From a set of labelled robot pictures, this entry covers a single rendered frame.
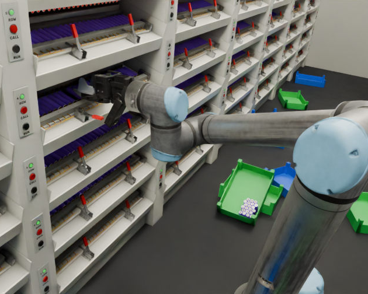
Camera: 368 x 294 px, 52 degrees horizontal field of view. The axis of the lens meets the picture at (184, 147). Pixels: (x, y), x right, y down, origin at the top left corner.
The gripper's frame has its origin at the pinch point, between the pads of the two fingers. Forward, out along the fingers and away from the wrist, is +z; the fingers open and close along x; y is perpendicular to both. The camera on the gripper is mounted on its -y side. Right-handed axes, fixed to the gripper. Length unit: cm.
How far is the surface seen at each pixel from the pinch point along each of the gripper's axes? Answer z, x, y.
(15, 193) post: -7.4, 34.5, -16.8
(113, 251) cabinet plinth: 0, -10, -74
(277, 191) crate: -46, -96, -77
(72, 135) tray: -8.1, 13.6, -8.4
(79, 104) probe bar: -3.9, 5.3, -2.3
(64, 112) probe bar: -4.1, 11.7, -2.8
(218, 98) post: -3, -105, -33
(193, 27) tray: -8, -62, 12
